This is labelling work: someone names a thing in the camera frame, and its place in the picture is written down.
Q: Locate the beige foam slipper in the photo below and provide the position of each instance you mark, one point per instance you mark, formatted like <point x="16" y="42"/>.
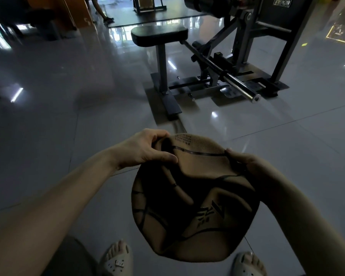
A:
<point x="116" y="260"/>
<point x="248" y="265"/>

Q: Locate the grey steel gym machine frame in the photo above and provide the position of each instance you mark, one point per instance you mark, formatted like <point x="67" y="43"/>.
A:
<point x="247" y="51"/>

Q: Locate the person's right forearm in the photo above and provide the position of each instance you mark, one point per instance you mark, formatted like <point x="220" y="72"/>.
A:
<point x="310" y="227"/>

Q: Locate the dark gym equipment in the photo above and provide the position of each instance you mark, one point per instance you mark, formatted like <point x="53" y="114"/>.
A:
<point x="20" y="21"/>

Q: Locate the person's right hand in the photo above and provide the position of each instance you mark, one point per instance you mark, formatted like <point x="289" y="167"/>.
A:
<point x="258" y="172"/>

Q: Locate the chrome barbell sleeve bar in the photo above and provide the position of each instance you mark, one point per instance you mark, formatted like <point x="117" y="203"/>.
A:
<point x="233" y="80"/>

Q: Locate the person's left forearm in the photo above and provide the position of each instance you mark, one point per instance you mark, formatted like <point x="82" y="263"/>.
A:
<point x="46" y="198"/>

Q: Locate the person's grey shorts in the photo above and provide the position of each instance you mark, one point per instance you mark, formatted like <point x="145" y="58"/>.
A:
<point x="72" y="258"/>

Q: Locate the black padded machine seat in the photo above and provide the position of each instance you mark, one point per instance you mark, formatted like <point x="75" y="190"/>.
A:
<point x="159" y="35"/>

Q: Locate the person's left thumb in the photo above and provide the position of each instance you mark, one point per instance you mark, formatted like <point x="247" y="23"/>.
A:
<point x="166" y="157"/>

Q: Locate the person's left hand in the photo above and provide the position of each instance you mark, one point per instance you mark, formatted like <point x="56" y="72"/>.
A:
<point x="135" y="150"/>

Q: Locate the person's right fingers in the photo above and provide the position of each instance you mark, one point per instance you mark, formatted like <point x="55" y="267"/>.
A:
<point x="235" y="156"/>

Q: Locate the black roller pad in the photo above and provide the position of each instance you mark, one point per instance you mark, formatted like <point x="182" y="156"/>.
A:
<point x="210" y="5"/>

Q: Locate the dark background gym machine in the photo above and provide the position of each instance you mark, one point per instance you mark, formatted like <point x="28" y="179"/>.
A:
<point x="149" y="4"/>

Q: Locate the deflated brown basketball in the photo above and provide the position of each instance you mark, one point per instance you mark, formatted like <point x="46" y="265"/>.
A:
<point x="195" y="204"/>

